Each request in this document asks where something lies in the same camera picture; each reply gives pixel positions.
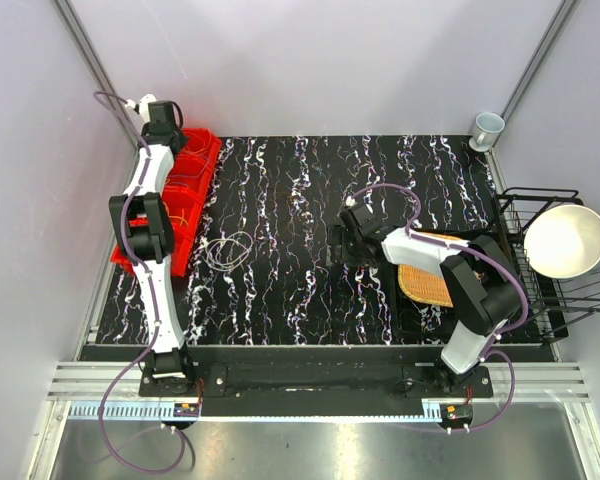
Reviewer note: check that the white bowl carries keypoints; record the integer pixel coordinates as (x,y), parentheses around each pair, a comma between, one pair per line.
(564,242)

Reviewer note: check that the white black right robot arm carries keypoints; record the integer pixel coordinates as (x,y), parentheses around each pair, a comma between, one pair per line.
(487,296)

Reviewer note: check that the woven bamboo tray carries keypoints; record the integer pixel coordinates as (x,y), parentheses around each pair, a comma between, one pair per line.
(419,274)

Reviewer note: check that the white mug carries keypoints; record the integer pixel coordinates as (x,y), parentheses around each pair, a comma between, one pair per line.
(486,130)

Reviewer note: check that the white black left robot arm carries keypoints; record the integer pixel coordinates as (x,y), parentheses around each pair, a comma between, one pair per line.
(146,238)

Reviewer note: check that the red storage bin row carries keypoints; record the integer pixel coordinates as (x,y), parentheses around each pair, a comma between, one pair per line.
(184,189)

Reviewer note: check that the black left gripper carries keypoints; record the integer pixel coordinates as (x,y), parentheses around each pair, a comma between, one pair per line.
(182,140)

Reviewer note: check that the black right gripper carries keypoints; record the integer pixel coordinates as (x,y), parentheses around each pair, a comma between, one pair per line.
(338,235)

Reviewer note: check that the black wire dish rack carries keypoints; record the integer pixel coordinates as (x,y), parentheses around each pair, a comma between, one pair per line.
(514,210)

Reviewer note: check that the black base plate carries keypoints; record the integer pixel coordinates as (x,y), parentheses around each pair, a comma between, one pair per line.
(414,371)

